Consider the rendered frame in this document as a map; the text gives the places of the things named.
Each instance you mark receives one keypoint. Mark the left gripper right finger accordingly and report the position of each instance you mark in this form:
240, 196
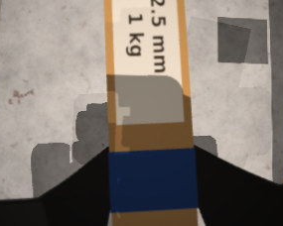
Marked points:
231, 196

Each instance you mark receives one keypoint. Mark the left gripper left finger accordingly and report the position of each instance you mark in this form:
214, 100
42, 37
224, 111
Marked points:
83, 199

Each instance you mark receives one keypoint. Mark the brown rectangular pack with blue band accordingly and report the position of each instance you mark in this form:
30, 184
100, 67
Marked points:
151, 158

